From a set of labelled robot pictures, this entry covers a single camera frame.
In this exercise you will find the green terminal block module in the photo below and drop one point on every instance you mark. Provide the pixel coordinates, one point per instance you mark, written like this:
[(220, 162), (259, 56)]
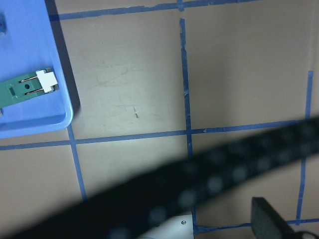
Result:
[(27, 86)]

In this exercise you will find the blue plastic tray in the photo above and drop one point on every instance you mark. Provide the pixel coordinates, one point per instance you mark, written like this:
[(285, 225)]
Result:
[(33, 40)]

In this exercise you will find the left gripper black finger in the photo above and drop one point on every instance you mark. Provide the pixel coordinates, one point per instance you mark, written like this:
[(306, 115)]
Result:
[(266, 223)]

